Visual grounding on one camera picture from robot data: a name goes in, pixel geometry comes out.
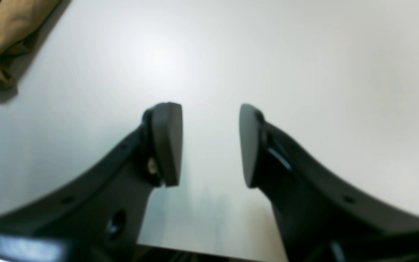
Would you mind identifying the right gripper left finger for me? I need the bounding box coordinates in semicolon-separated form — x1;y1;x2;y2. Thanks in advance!
0;102;183;262

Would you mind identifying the brown t-shirt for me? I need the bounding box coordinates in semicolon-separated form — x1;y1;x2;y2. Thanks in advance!
0;0;60;91

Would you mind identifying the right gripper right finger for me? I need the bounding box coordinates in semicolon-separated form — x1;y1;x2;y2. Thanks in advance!
239;103;419;262

